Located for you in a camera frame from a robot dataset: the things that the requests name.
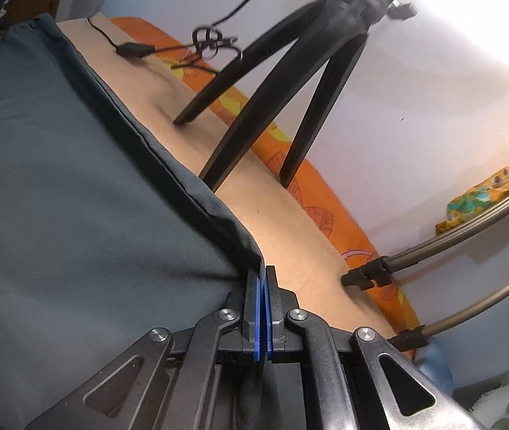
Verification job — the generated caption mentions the black cable with controller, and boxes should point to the black cable with controller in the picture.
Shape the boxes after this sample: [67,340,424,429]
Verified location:
[86,0,295,72]

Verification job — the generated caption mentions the dark grey pants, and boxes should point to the dark grey pants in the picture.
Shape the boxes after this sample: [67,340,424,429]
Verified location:
[0,13,266,430]

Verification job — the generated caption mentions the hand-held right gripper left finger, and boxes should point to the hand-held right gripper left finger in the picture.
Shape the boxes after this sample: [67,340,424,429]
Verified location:
[26,269,266,430]

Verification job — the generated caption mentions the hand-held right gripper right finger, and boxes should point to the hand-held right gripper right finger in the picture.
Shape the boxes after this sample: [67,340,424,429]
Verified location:
[266,265,488,430]

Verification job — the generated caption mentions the orange green printed cloth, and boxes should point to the orange green printed cloth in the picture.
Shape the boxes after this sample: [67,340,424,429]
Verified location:
[436,141,509,234]

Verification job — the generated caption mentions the small black tripod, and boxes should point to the small black tripod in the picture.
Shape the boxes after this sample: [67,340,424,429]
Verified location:
[173,0,430,189]

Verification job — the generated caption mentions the grey metal tripod stand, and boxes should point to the grey metal tripod stand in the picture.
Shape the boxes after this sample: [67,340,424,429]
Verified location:
[341,175,509,352]

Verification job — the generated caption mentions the blue folded cloth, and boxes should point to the blue folded cloth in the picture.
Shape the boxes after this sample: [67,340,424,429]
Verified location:
[413,338,455,397]

